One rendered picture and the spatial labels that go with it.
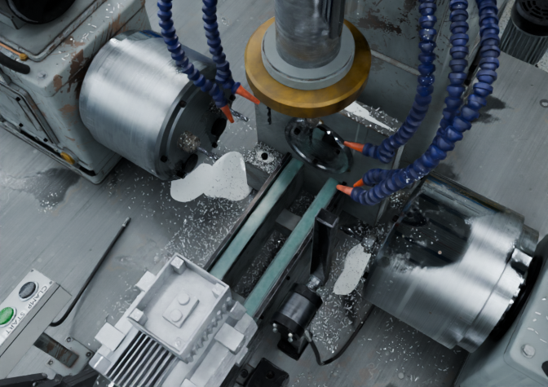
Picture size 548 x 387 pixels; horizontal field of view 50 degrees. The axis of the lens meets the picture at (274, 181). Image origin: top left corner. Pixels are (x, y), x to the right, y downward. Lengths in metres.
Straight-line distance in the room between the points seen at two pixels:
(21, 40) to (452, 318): 0.88
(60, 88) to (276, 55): 0.48
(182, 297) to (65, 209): 0.57
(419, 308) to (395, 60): 0.42
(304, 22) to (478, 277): 0.45
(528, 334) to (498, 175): 0.60
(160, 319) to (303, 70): 0.42
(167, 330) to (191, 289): 0.07
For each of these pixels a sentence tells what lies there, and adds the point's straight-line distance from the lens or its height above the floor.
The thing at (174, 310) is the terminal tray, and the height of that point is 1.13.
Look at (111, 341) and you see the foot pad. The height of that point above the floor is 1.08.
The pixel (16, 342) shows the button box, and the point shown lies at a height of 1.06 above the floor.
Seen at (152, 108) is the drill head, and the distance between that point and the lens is 1.05.
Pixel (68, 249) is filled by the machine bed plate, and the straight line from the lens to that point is 1.36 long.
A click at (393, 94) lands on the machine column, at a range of 1.12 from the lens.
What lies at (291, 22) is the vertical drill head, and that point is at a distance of 0.75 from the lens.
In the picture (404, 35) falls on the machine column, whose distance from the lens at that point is 1.02.
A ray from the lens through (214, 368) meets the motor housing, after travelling 0.94.
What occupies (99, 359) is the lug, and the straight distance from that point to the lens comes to 0.95.
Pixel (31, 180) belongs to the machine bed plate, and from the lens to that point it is 1.47.
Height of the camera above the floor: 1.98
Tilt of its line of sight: 61 degrees down
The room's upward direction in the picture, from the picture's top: 3 degrees counter-clockwise
